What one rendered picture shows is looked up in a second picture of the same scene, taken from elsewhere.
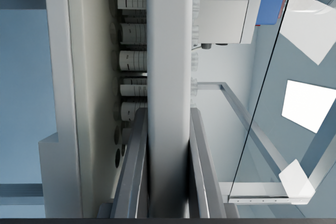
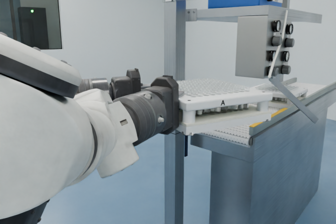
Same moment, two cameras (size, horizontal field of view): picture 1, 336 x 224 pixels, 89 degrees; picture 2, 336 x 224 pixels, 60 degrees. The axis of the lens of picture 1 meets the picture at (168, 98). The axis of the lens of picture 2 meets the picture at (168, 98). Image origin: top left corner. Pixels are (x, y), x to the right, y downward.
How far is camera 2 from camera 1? 65 cm
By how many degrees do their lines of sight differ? 71
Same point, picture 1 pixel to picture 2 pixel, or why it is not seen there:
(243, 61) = not seen: outside the picture
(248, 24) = (253, 12)
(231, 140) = not seen: outside the picture
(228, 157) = not seen: outside the picture
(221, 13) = (244, 35)
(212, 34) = (259, 41)
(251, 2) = (238, 14)
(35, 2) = (248, 172)
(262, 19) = not seen: outside the picture
